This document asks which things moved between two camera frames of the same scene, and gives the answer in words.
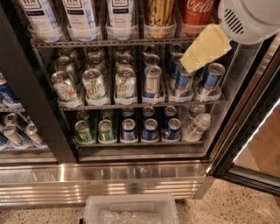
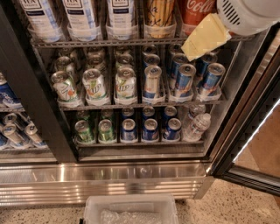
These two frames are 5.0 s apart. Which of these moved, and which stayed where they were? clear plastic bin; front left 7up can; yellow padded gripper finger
Moved: yellow padded gripper finger
Stayed: front left 7up can; clear plastic bin
